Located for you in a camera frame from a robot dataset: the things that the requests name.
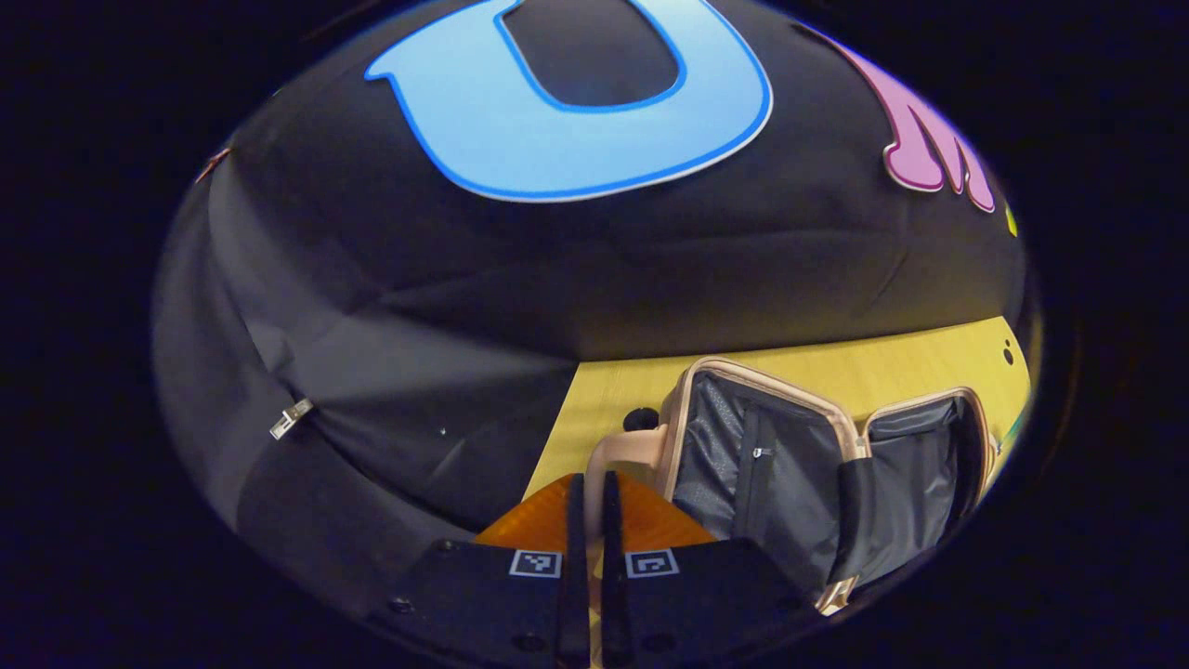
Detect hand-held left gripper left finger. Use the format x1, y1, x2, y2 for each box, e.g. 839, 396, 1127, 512
385, 474, 593, 669

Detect pink suitcase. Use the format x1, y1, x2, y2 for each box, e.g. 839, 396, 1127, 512
585, 356, 1000, 616

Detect white cloth clip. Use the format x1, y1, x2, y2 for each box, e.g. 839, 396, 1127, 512
269, 398, 315, 440

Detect black backdrop cloth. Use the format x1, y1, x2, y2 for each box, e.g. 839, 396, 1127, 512
153, 0, 1027, 605

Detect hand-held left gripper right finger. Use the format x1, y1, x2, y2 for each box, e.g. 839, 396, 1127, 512
602, 470, 818, 669

